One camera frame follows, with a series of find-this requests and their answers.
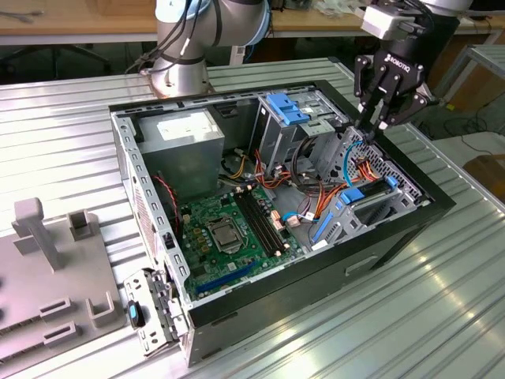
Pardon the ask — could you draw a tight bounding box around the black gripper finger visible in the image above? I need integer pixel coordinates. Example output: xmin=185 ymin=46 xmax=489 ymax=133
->
xmin=370 ymin=84 xmax=430 ymax=140
xmin=353 ymin=54 xmax=391 ymax=139

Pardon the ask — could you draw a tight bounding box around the orange red power wire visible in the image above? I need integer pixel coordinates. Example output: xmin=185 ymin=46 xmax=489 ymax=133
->
xmin=311 ymin=156 xmax=382 ymax=222

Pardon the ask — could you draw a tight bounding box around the blue data wire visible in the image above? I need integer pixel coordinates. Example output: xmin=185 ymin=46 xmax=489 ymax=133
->
xmin=342 ymin=138 xmax=368 ymax=191

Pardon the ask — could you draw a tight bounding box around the hard disk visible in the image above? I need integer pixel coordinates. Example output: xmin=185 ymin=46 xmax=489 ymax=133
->
xmin=312 ymin=176 xmax=398 ymax=244

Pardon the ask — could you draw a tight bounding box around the grey disk bay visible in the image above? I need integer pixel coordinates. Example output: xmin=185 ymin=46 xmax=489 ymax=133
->
xmin=311 ymin=173 xmax=431 ymax=252

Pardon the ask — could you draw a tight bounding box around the blue plastic drive latch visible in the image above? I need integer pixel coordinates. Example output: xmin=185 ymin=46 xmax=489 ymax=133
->
xmin=266 ymin=91 xmax=312 ymax=126

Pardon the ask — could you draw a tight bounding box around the silver drive cage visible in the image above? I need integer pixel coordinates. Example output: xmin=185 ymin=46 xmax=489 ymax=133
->
xmin=252 ymin=89 xmax=350 ymax=178

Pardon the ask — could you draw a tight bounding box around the brown cardboard box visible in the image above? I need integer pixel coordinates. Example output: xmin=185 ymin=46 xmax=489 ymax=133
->
xmin=463 ymin=153 xmax=505 ymax=206

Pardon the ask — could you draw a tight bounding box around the black RAM slot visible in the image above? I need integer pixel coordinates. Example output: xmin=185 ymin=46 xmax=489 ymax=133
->
xmin=241 ymin=193 xmax=279 ymax=256
xmin=251 ymin=191 xmax=288 ymax=251
xmin=235 ymin=193 xmax=275 ymax=257
xmin=245 ymin=192 xmax=283 ymax=253

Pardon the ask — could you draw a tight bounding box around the grey power supply unit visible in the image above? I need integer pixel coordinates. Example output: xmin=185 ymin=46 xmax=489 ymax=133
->
xmin=136 ymin=108 xmax=226 ymax=205

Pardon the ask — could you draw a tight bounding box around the black open PC case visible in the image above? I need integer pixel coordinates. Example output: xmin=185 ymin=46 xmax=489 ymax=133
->
xmin=108 ymin=78 xmax=457 ymax=368

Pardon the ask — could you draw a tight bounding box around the silver CPU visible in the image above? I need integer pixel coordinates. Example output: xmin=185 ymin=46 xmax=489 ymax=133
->
xmin=212 ymin=227 xmax=237 ymax=250

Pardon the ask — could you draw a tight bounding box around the CPU socket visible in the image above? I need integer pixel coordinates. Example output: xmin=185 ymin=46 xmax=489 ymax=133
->
xmin=204 ymin=218 xmax=245 ymax=256

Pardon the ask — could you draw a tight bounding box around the black case fan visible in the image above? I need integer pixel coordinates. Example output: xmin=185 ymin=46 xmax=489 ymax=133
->
xmin=153 ymin=171 xmax=185 ymax=238

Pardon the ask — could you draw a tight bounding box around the green motherboard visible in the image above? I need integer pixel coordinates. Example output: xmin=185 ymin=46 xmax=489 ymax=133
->
xmin=179 ymin=185 xmax=307 ymax=301

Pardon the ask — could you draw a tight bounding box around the blue expansion slot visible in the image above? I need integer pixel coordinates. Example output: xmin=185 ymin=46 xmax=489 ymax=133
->
xmin=196 ymin=262 xmax=256 ymax=295

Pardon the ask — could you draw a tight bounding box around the long wooden desk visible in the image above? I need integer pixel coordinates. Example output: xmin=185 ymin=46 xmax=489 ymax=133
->
xmin=0 ymin=0 xmax=505 ymax=47

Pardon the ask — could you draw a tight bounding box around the silver hinged slot retainer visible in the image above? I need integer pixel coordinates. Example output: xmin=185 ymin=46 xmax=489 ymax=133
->
xmin=124 ymin=268 xmax=189 ymax=356

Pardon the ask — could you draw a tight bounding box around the blue black latch knob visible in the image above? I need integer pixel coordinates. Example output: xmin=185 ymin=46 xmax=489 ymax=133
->
xmin=126 ymin=299 xmax=145 ymax=328

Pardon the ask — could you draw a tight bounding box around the grey parts rack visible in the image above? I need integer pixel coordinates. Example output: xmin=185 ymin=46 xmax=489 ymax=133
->
xmin=0 ymin=198 xmax=129 ymax=366

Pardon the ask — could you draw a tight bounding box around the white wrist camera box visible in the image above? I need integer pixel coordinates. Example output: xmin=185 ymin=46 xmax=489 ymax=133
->
xmin=361 ymin=4 xmax=419 ymax=40

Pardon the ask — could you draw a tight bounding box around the aluminium frame table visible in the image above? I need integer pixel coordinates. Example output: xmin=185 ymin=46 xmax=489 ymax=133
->
xmin=417 ymin=43 xmax=505 ymax=131

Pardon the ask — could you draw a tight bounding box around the black cable bundle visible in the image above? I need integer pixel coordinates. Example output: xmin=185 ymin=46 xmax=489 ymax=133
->
xmin=290 ymin=137 xmax=329 ymax=195

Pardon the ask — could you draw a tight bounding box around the orange red wire bundle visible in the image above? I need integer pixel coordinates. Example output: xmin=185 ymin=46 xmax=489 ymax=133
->
xmin=254 ymin=149 xmax=301 ymax=191

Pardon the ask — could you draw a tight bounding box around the light blue labelled wire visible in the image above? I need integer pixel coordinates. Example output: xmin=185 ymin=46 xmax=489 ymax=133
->
xmin=283 ymin=212 xmax=316 ymax=226

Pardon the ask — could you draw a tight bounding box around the yellow wire bundle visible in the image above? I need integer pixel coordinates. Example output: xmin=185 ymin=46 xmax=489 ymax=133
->
xmin=220 ymin=153 xmax=253 ymax=179

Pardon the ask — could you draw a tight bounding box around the grey arm cable bundle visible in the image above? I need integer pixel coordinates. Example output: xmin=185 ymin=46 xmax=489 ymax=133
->
xmin=125 ymin=0 xmax=206 ymax=76

